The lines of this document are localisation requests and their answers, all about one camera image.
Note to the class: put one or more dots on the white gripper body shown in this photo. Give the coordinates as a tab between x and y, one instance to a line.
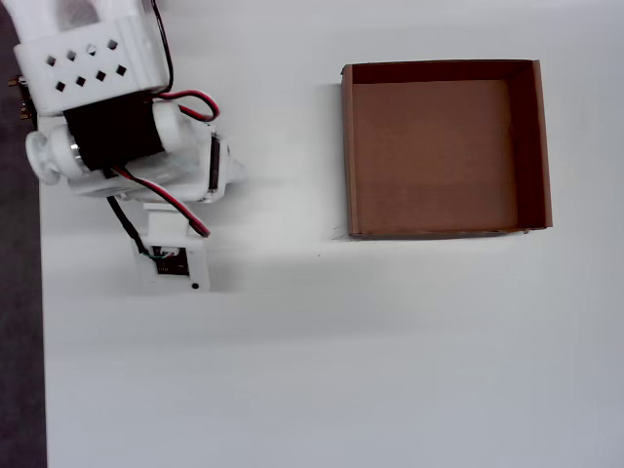
214	166

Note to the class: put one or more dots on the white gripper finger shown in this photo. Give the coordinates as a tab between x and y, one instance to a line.
236	168

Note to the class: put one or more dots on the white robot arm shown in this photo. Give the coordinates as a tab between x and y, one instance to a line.
88	73

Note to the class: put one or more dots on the brown cardboard box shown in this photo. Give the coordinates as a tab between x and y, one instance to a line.
434	156

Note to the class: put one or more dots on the small brown circuit board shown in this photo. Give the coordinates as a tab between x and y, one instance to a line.
23	100

